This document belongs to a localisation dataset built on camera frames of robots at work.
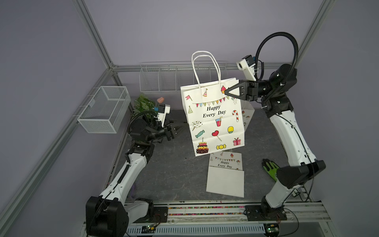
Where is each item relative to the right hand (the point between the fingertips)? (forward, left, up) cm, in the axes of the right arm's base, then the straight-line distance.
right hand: (224, 94), depth 52 cm
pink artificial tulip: (+27, +31, -27) cm, 49 cm away
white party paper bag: (-10, -7, -53) cm, 54 cm away
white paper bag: (+19, -21, -28) cm, 40 cm away
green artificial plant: (+21, +40, -24) cm, 51 cm away
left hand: (-1, +14, -16) cm, 21 cm away
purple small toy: (-19, +44, -51) cm, 71 cm away
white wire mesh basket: (+19, +62, -28) cm, 71 cm away
